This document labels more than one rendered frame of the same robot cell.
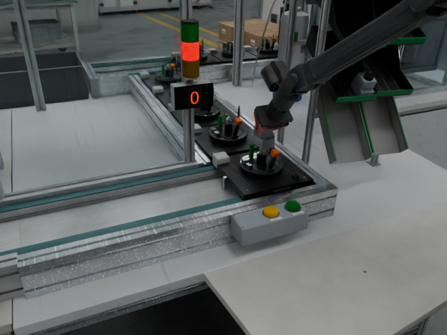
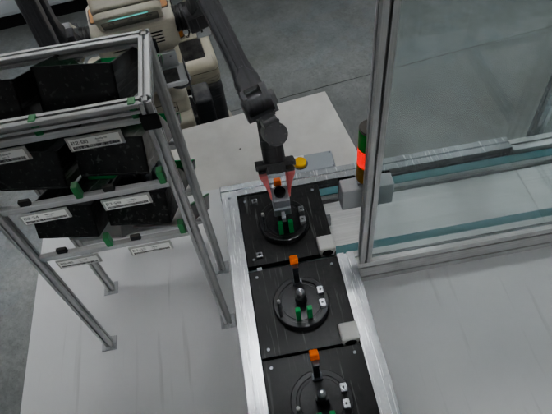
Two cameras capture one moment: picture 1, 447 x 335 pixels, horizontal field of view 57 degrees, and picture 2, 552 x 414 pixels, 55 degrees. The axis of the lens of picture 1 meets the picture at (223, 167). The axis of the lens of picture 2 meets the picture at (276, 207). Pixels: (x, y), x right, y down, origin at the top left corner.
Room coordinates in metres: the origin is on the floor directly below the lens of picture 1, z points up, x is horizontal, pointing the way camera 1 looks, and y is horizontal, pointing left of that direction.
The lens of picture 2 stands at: (1.95, 0.18, 2.18)
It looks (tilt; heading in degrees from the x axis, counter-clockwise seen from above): 53 degrees down; 202
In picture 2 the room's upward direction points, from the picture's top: 8 degrees counter-clockwise
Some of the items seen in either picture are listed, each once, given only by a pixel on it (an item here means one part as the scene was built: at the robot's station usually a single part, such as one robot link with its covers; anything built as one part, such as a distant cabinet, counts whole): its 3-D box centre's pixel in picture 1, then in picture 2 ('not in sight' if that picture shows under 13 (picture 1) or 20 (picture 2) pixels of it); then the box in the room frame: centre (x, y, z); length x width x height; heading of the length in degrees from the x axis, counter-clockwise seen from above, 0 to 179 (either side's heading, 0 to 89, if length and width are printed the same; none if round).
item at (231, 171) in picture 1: (261, 171); (284, 225); (1.16, -0.12, 0.96); 0.24 x 0.24 x 0.02; 25
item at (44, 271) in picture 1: (197, 229); (365, 177); (0.91, 0.07, 0.91); 0.89 x 0.06 x 0.11; 115
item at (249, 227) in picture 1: (269, 221); (300, 170); (0.93, -0.13, 0.93); 0.21 x 0.07 x 0.06; 115
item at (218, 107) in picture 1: (203, 104); (321, 397); (1.62, 0.09, 1.01); 0.24 x 0.24 x 0.13; 25
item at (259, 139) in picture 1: (262, 133); (281, 201); (1.17, -0.12, 1.09); 0.08 x 0.04 x 0.07; 25
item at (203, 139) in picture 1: (228, 126); (301, 297); (1.39, -0.01, 1.01); 0.24 x 0.24 x 0.13; 25
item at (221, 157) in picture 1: (221, 160); (325, 246); (1.21, 0.01, 0.97); 0.05 x 0.05 x 0.04; 25
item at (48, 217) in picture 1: (169, 199); (389, 223); (1.06, 0.16, 0.91); 0.84 x 0.28 x 0.10; 115
